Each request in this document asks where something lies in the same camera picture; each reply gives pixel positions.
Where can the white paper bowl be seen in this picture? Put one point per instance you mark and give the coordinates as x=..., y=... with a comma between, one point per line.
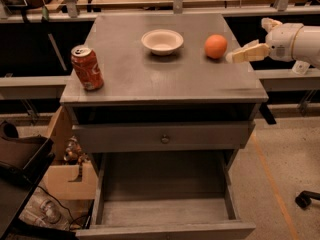
x=162, y=42

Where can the grey wooden cabinet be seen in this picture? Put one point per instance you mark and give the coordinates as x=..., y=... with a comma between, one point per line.
x=183, y=87

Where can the grey open bottom drawer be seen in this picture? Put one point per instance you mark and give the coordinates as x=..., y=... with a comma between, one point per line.
x=164, y=196

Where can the cardboard box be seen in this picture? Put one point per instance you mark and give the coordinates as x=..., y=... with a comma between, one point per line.
x=62, y=180

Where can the black bin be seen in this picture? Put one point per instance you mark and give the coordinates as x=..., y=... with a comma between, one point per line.
x=23, y=162

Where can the red coke can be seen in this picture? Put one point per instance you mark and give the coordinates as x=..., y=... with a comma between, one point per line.
x=85, y=64

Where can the orange fruit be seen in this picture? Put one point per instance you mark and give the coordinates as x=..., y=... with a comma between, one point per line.
x=215, y=46

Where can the black chair caster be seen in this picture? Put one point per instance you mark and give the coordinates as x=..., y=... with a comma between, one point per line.
x=303, y=200

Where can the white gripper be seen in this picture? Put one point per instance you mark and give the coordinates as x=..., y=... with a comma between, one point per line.
x=281, y=41

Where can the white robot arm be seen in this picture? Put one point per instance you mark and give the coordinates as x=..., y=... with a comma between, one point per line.
x=306, y=45

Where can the grey middle drawer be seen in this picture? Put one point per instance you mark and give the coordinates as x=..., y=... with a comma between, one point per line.
x=102, y=138

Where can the clear plastic bottle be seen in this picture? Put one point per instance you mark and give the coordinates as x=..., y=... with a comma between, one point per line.
x=300, y=67

